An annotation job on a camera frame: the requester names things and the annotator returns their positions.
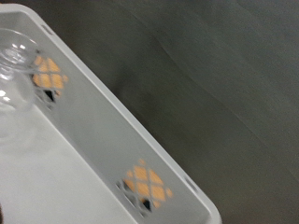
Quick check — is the grey plastic crate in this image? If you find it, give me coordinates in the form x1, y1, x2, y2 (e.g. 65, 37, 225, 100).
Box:
0, 3, 222, 224

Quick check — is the clear wine glass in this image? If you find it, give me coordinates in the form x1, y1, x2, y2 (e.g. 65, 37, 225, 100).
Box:
0, 27, 41, 147

